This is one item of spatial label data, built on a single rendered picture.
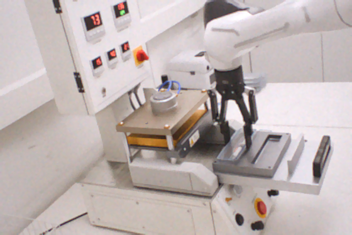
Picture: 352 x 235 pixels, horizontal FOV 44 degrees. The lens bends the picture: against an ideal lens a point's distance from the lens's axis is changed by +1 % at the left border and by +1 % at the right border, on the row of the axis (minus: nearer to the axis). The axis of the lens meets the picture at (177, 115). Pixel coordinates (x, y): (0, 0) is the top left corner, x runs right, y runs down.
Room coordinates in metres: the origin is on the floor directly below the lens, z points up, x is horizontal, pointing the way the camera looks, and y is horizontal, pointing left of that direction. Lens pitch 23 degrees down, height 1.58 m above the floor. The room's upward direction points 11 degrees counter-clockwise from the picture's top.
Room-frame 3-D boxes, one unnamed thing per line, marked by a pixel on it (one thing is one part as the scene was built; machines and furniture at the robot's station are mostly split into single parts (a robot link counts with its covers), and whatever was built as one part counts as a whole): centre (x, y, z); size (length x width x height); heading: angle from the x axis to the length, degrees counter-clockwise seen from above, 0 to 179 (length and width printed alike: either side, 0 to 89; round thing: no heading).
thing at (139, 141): (1.20, 0.03, 1.07); 0.22 x 0.17 x 0.10; 149
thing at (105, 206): (1.21, 0.02, 0.84); 0.53 x 0.37 x 0.17; 59
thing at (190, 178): (1.04, 0.04, 0.97); 0.25 x 0.05 x 0.07; 59
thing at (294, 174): (1.04, -0.23, 0.97); 0.30 x 0.22 x 0.08; 59
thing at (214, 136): (1.27, -0.11, 0.97); 0.26 x 0.05 x 0.07; 59
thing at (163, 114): (1.23, 0.05, 1.08); 0.31 x 0.24 x 0.13; 149
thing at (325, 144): (0.96, -0.35, 0.99); 0.15 x 0.02 x 0.04; 149
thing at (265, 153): (1.06, -0.19, 0.98); 0.20 x 0.17 x 0.03; 149
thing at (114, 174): (1.21, 0.06, 0.93); 0.46 x 0.35 x 0.01; 59
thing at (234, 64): (1.11, -0.15, 1.26); 0.13 x 0.12 x 0.05; 149
